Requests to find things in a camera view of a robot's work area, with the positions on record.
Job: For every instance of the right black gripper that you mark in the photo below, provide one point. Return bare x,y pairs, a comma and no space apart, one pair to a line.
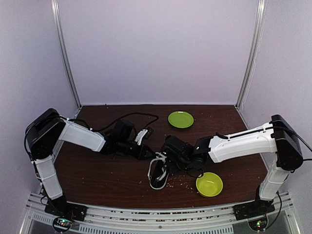
171,168

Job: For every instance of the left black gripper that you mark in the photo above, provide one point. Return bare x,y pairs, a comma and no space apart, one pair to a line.
141,154

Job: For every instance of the black white canvas sneaker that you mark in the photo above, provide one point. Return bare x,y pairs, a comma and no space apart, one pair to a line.
159,177

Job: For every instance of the white shoelace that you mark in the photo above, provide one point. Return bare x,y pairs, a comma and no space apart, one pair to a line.
159,156

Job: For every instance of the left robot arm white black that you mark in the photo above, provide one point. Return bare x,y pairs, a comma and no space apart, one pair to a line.
50,128

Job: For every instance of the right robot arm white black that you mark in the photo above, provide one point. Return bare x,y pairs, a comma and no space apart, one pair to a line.
276,136

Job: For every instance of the yellow-green bowl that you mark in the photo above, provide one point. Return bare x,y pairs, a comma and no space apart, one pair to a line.
209,184

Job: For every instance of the green plate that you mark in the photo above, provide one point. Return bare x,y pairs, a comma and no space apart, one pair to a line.
181,119

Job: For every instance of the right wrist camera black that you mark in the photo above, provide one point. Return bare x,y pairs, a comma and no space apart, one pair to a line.
177,150

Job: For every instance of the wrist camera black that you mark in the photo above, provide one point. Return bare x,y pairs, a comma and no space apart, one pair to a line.
123,130
177,150

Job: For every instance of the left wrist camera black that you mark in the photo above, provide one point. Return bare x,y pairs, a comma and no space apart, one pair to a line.
123,130

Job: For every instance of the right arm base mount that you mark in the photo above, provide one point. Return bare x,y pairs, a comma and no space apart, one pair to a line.
252,209

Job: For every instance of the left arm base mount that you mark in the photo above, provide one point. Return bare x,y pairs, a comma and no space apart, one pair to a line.
68,210

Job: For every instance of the front aluminium rail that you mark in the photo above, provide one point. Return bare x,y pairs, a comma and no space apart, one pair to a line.
218,219

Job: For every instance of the right aluminium frame post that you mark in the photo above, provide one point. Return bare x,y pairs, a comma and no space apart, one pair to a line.
258,26

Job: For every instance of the aluminium frame post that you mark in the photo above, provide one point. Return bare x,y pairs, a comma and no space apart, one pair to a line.
258,26
64,55

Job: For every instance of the left aluminium frame post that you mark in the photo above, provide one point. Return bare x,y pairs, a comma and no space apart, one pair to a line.
64,55

